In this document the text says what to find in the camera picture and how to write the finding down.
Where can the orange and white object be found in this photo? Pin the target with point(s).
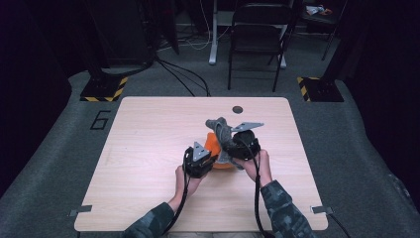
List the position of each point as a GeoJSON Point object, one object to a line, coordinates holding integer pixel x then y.
{"type": "Point", "coordinates": [318, 10]}

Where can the person's left hand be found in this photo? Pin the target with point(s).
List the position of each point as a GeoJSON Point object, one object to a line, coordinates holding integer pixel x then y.
{"type": "Point", "coordinates": [186, 186]}

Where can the white metal stand leg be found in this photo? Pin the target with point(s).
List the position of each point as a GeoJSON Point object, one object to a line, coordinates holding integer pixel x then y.
{"type": "Point", "coordinates": [214, 33]}

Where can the black stand pole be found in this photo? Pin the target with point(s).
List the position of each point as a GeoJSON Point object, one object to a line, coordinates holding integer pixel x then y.
{"type": "Point", "coordinates": [336, 43]}

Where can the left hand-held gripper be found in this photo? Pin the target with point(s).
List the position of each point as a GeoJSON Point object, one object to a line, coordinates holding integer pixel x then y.
{"type": "Point", "coordinates": [198, 165]}

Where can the grey fuzzy cloth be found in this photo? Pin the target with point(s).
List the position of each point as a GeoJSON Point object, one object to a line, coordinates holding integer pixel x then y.
{"type": "Point", "coordinates": [223, 132]}

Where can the orange plush toy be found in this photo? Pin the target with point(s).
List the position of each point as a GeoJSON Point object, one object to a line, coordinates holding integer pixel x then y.
{"type": "Point", "coordinates": [213, 147]}

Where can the dark side table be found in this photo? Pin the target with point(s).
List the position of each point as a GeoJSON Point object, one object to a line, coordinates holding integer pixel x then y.
{"type": "Point", "coordinates": [325, 23]}

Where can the hazard-striped stand base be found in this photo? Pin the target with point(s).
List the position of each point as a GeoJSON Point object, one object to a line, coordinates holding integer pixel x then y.
{"type": "Point", "coordinates": [322, 90]}
{"type": "Point", "coordinates": [102, 90]}

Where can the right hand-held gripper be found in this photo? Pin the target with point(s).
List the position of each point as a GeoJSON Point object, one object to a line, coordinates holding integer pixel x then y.
{"type": "Point", "coordinates": [246, 145]}

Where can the person's right hand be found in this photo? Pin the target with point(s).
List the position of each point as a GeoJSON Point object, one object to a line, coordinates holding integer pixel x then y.
{"type": "Point", "coordinates": [262, 168]}

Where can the grey tape strip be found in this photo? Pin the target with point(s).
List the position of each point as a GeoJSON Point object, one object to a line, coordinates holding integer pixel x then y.
{"type": "Point", "coordinates": [81, 210]}
{"type": "Point", "coordinates": [322, 209]}

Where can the black folding chair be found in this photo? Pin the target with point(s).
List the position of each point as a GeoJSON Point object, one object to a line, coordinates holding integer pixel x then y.
{"type": "Point", "coordinates": [257, 36]}

